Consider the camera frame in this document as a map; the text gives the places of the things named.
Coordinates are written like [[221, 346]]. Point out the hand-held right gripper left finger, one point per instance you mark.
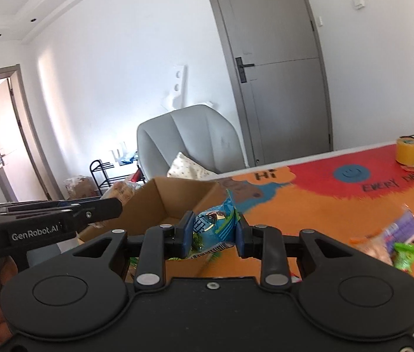
[[185, 234]]

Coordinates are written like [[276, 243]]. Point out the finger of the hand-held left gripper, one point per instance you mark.
[[100, 211]]

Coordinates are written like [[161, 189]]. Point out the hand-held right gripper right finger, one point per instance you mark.
[[243, 238]]

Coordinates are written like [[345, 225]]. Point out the clear cracker packet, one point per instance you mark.
[[122, 192]]

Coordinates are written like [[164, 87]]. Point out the blue snack packet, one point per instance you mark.
[[212, 223]]

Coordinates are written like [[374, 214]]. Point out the cardboard box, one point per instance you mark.
[[177, 198]]

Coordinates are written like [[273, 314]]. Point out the orange snack packet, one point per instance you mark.
[[372, 248]]

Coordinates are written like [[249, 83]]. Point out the purple and clear snack packet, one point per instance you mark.
[[405, 225]]

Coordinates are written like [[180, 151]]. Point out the small brown carton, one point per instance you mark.
[[80, 187]]

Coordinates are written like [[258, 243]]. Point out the black shoe rack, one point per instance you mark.
[[102, 176]]

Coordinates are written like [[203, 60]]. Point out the white plastic item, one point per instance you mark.
[[118, 151]]

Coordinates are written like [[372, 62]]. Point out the white dotted pillow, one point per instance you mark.
[[188, 167]]

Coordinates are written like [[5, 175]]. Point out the colourful cartoon table mat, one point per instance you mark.
[[320, 209]]

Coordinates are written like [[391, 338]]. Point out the brown open door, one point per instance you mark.
[[5, 135]]

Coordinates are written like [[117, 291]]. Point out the grey upholstered chair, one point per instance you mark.
[[199, 135]]

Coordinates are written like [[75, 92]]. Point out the white foam board with holes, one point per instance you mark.
[[175, 84]]

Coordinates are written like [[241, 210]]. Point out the grey door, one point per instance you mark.
[[276, 80]]

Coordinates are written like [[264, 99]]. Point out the bright green candy packet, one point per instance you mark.
[[407, 258]]

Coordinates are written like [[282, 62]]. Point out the yellow tape roll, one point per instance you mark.
[[409, 151]]

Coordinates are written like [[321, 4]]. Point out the small white wall switch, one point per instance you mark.
[[321, 22]]

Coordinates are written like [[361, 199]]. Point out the white light switch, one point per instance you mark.
[[358, 0]]

